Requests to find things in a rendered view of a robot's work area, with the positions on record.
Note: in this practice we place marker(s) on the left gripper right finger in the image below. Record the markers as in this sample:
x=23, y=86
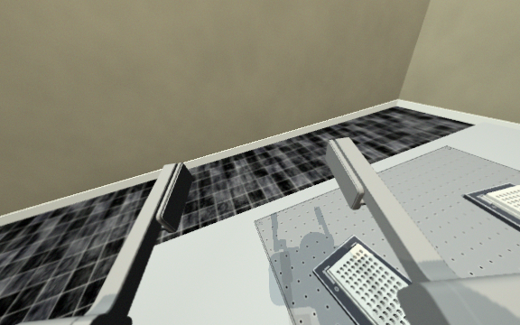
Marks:
x=437, y=296

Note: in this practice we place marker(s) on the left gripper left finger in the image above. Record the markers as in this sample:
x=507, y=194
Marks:
x=161, y=211

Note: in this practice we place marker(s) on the black plate nest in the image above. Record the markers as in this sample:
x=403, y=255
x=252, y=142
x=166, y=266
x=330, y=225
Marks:
x=476, y=198

